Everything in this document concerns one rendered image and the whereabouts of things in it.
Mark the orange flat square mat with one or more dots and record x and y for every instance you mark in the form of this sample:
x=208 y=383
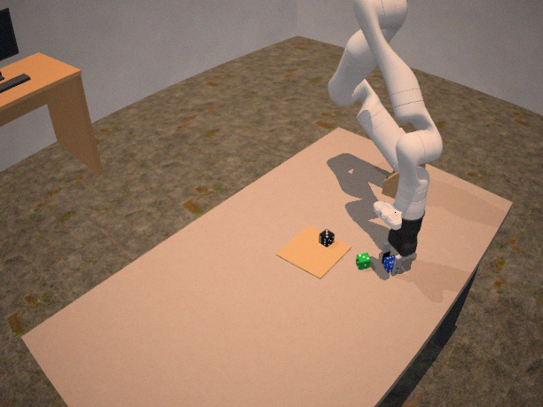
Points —
x=306 y=253

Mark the green die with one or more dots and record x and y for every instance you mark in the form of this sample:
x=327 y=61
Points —
x=363 y=261

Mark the black die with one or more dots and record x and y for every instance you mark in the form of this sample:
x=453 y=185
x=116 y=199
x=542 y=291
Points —
x=326 y=238

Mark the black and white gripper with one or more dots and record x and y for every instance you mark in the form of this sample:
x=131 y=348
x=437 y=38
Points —
x=402 y=237

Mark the blue die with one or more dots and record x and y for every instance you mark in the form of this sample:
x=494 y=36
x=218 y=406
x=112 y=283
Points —
x=387 y=263

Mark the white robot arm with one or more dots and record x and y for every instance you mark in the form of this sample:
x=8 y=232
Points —
x=405 y=153

